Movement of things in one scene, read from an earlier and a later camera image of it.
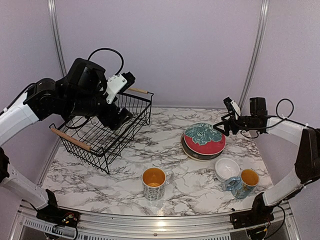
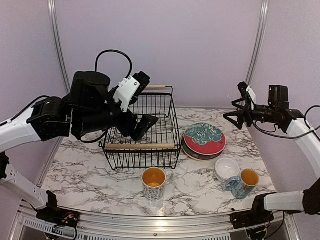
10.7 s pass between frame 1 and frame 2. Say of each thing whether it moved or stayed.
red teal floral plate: stayed
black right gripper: moved
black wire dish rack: moved
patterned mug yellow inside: stayed
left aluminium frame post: stayed
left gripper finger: moved
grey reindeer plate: stayed
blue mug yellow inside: stayed
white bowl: stayed
